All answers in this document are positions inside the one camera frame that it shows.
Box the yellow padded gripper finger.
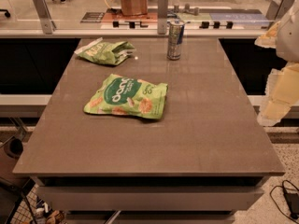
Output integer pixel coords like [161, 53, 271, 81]
[254, 21, 280, 49]
[257, 63, 299, 126]

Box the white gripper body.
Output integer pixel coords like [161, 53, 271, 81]
[276, 0, 299, 63]

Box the black wire cart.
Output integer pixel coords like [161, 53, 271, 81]
[0, 177, 37, 224]

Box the green snack bag front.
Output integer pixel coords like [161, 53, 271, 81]
[83, 74, 168, 119]

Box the crumpled green chip bag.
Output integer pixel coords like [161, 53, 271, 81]
[74, 38, 135, 66]

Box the silver blue redbull can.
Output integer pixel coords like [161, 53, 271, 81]
[167, 21, 185, 60]

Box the grey metal bracket middle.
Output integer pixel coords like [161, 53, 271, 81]
[157, 0, 168, 35]

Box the grey metal bracket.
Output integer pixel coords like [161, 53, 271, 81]
[157, 0, 168, 35]
[266, 0, 298, 26]
[33, 0, 56, 35]

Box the grey metal bracket left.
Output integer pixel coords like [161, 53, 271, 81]
[33, 0, 56, 35]

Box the grey metal bracket right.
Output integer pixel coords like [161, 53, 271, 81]
[266, 0, 298, 26]

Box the black power adapter with cable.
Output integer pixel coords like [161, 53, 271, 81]
[269, 180, 299, 224]

